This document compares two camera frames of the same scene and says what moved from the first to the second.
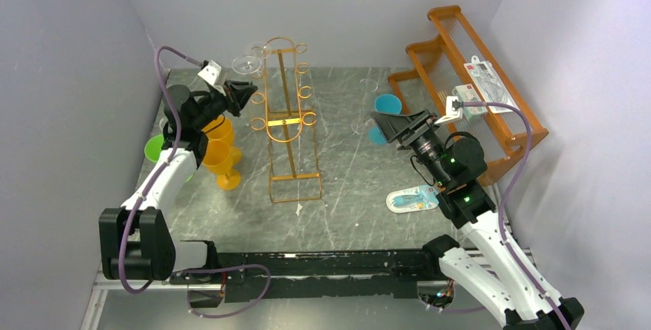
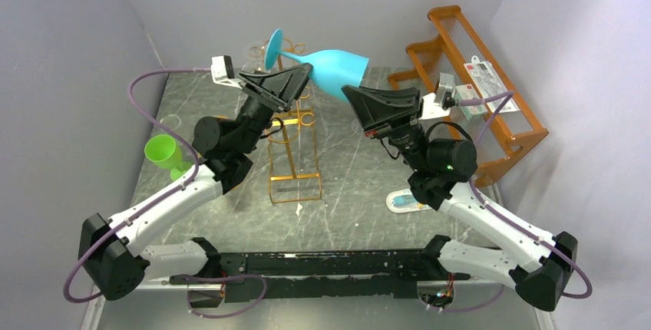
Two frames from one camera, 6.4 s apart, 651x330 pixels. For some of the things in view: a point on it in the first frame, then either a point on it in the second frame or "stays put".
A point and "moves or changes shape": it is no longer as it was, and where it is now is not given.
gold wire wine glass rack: [292, 147] stays put
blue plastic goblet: [387, 103] moves or changes shape
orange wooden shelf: [456, 80] stays put
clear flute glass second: [359, 126] stays put
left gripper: [236, 98] to [293, 83]
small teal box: [468, 93] stays put
